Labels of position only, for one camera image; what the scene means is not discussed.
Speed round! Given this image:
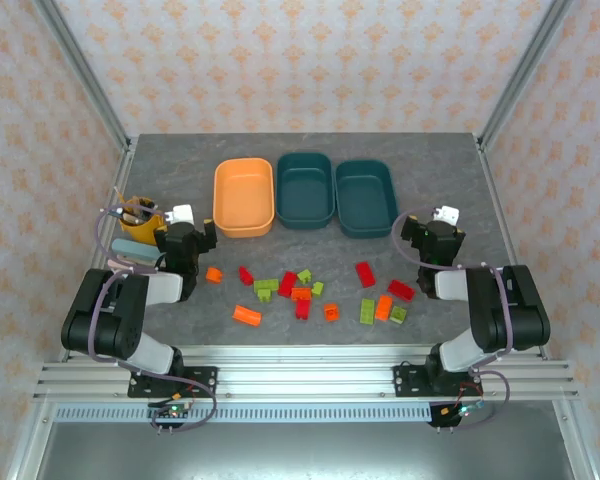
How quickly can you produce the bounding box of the perforated grey cable duct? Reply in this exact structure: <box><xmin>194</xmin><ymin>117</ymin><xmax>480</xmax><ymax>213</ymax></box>
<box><xmin>53</xmin><ymin>405</ymin><xmax>434</xmax><ymax>424</ymax></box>

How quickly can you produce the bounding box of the left circuit board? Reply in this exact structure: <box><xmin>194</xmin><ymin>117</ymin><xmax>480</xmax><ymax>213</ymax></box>
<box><xmin>152</xmin><ymin>403</ymin><xmax>194</xmax><ymax>432</ymax></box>

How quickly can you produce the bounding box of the aluminium front rail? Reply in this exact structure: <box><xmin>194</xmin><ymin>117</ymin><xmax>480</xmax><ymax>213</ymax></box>
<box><xmin>32</xmin><ymin>343</ymin><xmax>580</xmax><ymax>401</ymax></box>

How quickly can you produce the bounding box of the orange plastic container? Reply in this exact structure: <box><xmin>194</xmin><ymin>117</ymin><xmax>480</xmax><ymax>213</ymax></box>
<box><xmin>213</xmin><ymin>157</ymin><xmax>276</xmax><ymax>239</ymax></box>

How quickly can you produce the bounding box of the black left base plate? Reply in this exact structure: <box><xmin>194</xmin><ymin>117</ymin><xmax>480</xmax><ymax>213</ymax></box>
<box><xmin>127</xmin><ymin>366</ymin><xmax>219</xmax><ymax>399</ymax></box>

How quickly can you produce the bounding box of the right circuit board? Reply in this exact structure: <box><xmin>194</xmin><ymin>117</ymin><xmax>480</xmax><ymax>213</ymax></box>
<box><xmin>429</xmin><ymin>401</ymin><xmax>487</xmax><ymax>430</ymax></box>

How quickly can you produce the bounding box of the circuit board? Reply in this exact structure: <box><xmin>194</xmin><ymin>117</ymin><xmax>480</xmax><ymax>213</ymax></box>
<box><xmin>152</xmin><ymin>403</ymin><xmax>194</xmax><ymax>432</ymax></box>
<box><xmin>429</xmin><ymin>401</ymin><xmax>487</xmax><ymax>430</ymax></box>

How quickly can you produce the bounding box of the long red lego brick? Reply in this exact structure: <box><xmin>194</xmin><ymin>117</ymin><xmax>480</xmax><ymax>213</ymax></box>
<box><xmin>278</xmin><ymin>271</ymin><xmax>299</xmax><ymax>299</ymax></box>

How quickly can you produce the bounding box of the blue grey eraser block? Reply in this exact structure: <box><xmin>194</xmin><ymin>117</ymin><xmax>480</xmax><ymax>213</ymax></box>
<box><xmin>111</xmin><ymin>238</ymin><xmax>167</xmax><ymax>262</ymax></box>

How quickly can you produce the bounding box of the aluminium side rail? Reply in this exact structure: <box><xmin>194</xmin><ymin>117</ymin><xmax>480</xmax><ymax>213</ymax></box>
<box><xmin>57</xmin><ymin>139</ymin><xmax>139</xmax><ymax>364</ymax></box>
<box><xmin>475</xmin><ymin>137</ymin><xmax>551</xmax><ymax>360</ymax></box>

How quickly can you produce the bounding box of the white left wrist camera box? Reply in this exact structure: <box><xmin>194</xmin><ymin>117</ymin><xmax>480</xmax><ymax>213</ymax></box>
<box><xmin>165</xmin><ymin>203</ymin><xmax>196</xmax><ymax>226</ymax></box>

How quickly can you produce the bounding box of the grey metal panel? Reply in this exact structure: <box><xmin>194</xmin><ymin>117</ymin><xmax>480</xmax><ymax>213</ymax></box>
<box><xmin>34</xmin><ymin>422</ymin><xmax>576</xmax><ymax>480</ymax></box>

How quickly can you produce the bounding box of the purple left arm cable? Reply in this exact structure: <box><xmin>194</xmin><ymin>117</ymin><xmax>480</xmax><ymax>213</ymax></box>
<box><xmin>89</xmin><ymin>203</ymin><xmax>219</xmax><ymax>432</ymax></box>

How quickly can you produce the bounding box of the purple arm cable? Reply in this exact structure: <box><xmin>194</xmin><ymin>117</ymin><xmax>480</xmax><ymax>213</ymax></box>
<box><xmin>89</xmin><ymin>203</ymin><xmax>219</xmax><ymax>432</ymax></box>
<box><xmin>392</xmin><ymin>205</ymin><xmax>511</xmax><ymax>431</ymax></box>

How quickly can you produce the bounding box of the yellow pen cup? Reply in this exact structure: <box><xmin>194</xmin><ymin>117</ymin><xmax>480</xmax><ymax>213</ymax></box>
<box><xmin>118</xmin><ymin>195</ymin><xmax>167</xmax><ymax>246</ymax></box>

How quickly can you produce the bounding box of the teal plastic container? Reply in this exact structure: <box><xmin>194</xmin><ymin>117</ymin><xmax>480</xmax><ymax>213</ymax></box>
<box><xmin>334</xmin><ymin>159</ymin><xmax>400</xmax><ymax>240</ymax></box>
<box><xmin>275</xmin><ymin>152</ymin><xmax>335</xmax><ymax>232</ymax></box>

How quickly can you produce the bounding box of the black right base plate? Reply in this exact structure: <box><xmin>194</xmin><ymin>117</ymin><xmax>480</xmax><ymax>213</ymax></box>
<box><xmin>392</xmin><ymin>364</ymin><xmax>482</xmax><ymax>399</ymax></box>

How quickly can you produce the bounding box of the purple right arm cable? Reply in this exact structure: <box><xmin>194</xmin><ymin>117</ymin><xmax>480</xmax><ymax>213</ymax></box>
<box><xmin>392</xmin><ymin>205</ymin><xmax>511</xmax><ymax>431</ymax></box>

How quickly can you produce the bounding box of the pink flat block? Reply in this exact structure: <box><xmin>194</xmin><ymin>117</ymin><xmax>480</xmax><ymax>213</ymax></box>
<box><xmin>108</xmin><ymin>257</ymin><xmax>157</xmax><ymax>274</ymax></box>

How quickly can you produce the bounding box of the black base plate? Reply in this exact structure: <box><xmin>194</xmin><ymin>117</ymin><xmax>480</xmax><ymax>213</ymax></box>
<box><xmin>127</xmin><ymin>366</ymin><xmax>219</xmax><ymax>399</ymax></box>
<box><xmin>392</xmin><ymin>364</ymin><xmax>482</xmax><ymax>399</ymax></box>

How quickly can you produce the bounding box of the aluminium frame post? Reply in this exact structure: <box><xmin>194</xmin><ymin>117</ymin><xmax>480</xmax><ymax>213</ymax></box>
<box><xmin>477</xmin><ymin>0</ymin><xmax>579</xmax><ymax>151</ymax></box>
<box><xmin>552</xmin><ymin>399</ymin><xmax>600</xmax><ymax>480</ymax></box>
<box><xmin>4</xmin><ymin>399</ymin><xmax>57</xmax><ymax>480</ymax></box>
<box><xmin>31</xmin><ymin>0</ymin><xmax>133</xmax><ymax>154</ymax></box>

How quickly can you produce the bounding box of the orange curved lego piece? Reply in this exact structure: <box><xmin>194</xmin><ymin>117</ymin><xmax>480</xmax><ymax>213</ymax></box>
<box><xmin>232</xmin><ymin>304</ymin><xmax>263</xmax><ymax>327</ymax></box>

